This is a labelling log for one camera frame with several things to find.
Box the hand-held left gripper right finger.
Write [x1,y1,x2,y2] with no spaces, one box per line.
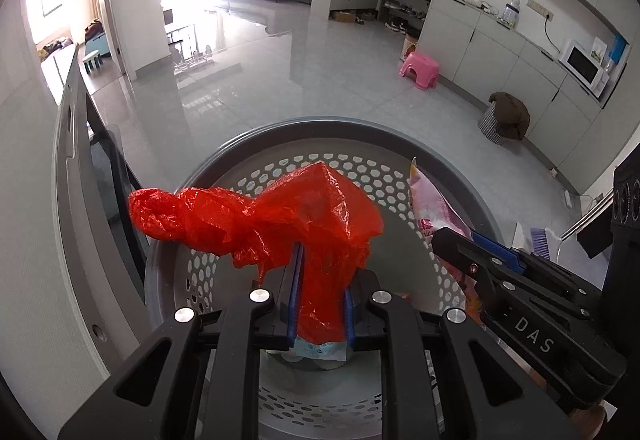
[342,267,583,440]

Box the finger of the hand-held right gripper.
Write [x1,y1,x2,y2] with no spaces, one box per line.
[431,227,502,317]
[471,230,557,277]

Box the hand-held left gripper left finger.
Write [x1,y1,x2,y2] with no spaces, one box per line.
[57,242,306,440]

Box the white labelled packet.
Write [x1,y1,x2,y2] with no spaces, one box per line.
[292,337,348,371]

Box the pink snack packet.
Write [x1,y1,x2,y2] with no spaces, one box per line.
[406,156,482,321]

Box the red plastic bag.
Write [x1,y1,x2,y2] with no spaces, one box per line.
[127,162,386,343]

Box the grey perforated plastic basket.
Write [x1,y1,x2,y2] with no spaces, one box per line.
[142,115,506,440]

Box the purple hand broom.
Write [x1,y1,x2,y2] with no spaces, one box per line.
[525,227,563,261]

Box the dark cloth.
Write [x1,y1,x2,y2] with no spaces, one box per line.
[575,215,613,258]

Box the checked fabric basket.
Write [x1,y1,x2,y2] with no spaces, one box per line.
[477,102,507,146]

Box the brown cloth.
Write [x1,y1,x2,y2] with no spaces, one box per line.
[487,91,531,141]

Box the pink plastic stool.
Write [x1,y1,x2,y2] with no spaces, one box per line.
[398,51,441,93]

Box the white sideboard cabinet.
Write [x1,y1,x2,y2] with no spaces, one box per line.
[415,0,618,181]

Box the white microwave oven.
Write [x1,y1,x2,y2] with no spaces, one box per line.
[559,40,611,98]

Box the blue box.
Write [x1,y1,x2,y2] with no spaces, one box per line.
[607,34,628,71]

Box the white bottle with blue cap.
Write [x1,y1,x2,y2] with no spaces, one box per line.
[500,0,523,28]

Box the shoe rack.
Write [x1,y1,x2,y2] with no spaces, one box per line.
[377,0,433,33]

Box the light blue bin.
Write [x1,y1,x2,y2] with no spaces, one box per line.
[84,31,108,55]

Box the bed with clutter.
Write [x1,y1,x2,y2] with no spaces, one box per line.
[37,35,76,61]

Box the black power cable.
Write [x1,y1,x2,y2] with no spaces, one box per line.
[542,17,561,56]

